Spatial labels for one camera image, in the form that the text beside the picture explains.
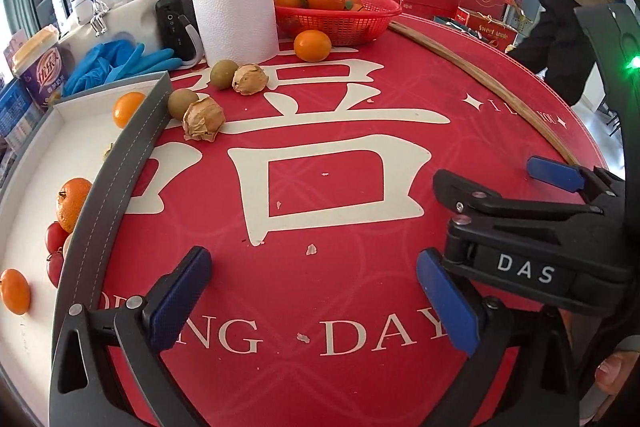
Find red cherry tomato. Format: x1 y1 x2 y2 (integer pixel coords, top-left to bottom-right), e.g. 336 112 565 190
44 221 70 254
47 248 64 288

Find large mandarin orange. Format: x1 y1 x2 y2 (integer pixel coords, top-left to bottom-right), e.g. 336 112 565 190
56 178 92 233

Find dried husk fruit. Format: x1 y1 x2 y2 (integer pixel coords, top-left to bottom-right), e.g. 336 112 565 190
182 96 226 142
232 64 269 95

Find green brown round fruit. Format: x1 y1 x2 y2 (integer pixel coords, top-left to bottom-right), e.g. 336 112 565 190
209 60 239 90

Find bare right hand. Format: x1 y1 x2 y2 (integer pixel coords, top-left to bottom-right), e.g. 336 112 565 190
594 351 639 397

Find long wooden back scratcher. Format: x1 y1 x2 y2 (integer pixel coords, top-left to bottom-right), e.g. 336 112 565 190
388 20 579 166

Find red round table mat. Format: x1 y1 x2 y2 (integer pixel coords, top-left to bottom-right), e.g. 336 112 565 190
100 31 573 426

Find red sweet apple box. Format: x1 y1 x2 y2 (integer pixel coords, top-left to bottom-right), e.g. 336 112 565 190
454 6 518 52

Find grey white tray box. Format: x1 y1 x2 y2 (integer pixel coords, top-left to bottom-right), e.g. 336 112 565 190
1 72 171 426

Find red plastic fruit basket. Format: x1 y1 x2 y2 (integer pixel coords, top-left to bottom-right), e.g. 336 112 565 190
274 0 401 46

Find person in black clothes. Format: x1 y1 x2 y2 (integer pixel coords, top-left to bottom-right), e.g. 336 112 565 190
508 0 622 106

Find white paper towel roll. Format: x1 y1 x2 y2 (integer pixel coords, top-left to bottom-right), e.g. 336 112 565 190
192 0 279 66

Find blue rubber gloves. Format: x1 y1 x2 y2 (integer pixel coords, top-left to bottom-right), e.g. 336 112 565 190
62 39 182 98

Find purple milk tea cup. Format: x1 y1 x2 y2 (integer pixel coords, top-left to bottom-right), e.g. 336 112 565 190
13 25 67 108

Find black handheld device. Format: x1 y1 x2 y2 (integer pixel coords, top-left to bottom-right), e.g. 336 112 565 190
155 0 204 69

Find white storage box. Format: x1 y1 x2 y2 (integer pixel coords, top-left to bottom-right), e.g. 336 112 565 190
58 0 162 67

